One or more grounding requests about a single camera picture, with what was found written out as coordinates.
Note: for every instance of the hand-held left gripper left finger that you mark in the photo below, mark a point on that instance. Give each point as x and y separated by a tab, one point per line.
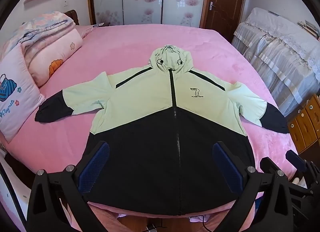
93	167

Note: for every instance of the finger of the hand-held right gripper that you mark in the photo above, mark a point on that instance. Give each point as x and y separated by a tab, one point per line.
297	162
268	165

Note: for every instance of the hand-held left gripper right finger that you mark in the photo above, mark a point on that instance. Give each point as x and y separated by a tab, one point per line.
226	169

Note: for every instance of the green and black hooded jacket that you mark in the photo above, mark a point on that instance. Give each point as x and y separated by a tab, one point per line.
140	91

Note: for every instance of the wooden drawer cabinet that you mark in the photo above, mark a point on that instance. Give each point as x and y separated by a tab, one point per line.
305	124

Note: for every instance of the white cushion with bag print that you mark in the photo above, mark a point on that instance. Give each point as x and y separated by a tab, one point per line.
15	97

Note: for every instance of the white lace furniture cover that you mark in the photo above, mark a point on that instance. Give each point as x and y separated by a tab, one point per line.
275	54

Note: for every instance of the pink pillow orange flower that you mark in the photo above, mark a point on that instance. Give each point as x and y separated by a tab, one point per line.
55	51

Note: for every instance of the stack of books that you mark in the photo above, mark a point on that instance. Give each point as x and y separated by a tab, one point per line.
310	28

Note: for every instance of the pink ruffled pillow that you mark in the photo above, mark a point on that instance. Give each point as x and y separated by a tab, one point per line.
86	31

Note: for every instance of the pink bed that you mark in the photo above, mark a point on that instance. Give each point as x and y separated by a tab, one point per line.
140	36

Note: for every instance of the small white box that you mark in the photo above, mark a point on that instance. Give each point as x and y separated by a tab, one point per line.
98	24

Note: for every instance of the folded floral quilt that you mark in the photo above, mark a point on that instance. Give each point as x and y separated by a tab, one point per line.
42	26

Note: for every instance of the dark wooden headboard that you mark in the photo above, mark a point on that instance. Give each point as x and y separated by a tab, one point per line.
73	15

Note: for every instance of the brown wooden door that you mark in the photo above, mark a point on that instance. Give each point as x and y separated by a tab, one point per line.
225	9

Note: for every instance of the floral sliding-door wardrobe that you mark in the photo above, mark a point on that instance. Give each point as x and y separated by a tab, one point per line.
140	1

